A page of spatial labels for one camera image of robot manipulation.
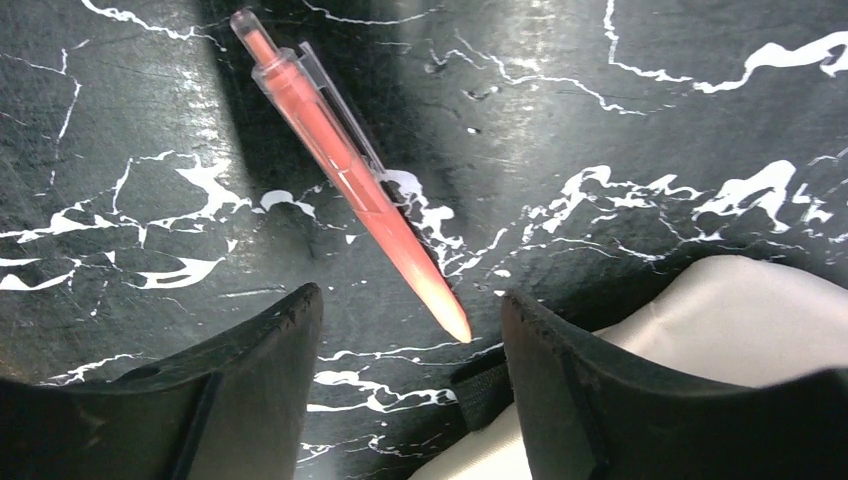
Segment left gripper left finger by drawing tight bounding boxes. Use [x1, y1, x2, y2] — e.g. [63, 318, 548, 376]
[1, 283, 323, 479]

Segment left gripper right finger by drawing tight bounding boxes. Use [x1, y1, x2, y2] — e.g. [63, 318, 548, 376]
[502, 291, 847, 479]

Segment cream canvas student bag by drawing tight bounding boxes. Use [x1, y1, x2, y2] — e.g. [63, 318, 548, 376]
[415, 255, 847, 479]

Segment red pencil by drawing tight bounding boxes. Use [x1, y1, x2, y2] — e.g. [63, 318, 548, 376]
[230, 9, 472, 343]

